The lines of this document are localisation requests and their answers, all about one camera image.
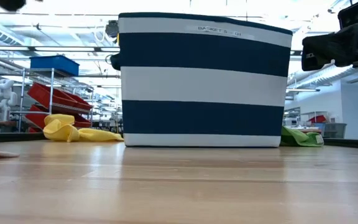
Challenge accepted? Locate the blue plastic bin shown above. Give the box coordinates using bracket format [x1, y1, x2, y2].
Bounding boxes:
[29, 55, 80, 77]

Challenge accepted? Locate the metal wire shelf rack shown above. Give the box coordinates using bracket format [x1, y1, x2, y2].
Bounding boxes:
[11, 67, 94, 134]

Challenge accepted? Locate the green microfiber towel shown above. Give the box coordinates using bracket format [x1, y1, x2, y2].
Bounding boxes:
[280, 126, 325, 147]

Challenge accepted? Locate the small red box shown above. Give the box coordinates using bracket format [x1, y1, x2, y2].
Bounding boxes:
[308, 114, 328, 124]

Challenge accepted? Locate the black ceiling cord reel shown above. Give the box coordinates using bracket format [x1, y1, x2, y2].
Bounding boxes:
[105, 20, 120, 39]

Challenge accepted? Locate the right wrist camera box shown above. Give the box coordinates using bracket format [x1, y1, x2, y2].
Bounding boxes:
[337, 1, 358, 30]

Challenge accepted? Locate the black metal table frame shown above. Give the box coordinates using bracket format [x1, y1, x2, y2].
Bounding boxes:
[0, 132, 358, 151]

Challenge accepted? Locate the navy white striped fabric basket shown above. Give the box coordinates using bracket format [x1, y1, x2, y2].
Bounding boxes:
[110, 12, 293, 148]

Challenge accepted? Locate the grey plastic bin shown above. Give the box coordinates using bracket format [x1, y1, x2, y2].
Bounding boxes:
[323, 123, 347, 139]

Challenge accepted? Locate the red plastic bin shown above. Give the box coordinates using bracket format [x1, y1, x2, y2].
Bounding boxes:
[27, 82, 93, 111]
[25, 104, 92, 129]

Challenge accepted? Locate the yellow microfiber towel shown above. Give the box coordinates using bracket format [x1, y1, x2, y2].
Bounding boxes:
[43, 113, 124, 143]

